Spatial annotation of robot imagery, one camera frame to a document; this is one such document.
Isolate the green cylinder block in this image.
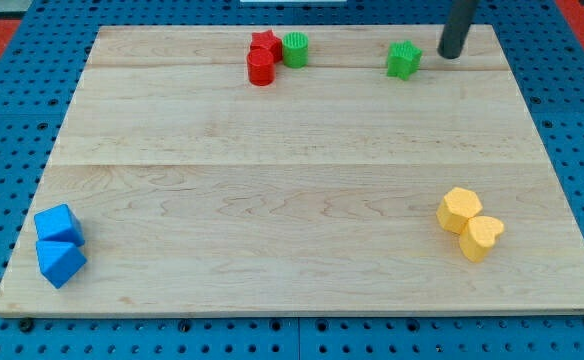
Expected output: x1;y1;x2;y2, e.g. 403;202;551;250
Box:
282;31;309;68

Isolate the blue triangle block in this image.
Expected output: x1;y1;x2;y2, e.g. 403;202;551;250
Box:
36;241;87;289

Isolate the red star block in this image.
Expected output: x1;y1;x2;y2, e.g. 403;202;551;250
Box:
250;29;283;63

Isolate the light wooden board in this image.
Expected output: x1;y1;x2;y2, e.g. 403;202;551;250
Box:
0;25;584;318

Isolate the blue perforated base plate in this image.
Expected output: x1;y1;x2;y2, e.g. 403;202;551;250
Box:
0;0;584;359

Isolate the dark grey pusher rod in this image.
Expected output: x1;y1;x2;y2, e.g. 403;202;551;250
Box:
437;0;480;59

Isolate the yellow hexagon block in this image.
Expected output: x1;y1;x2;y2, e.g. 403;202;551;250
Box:
436;187;483;234

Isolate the blue cube block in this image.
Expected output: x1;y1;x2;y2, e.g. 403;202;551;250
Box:
34;204;85;247

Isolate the yellow heart block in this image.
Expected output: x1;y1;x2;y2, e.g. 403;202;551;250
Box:
459;216;505;263

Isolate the green star block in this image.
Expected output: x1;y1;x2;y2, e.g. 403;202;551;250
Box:
386;41;422;81

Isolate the red cylinder block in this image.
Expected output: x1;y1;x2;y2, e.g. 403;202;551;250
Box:
246;49;276;86

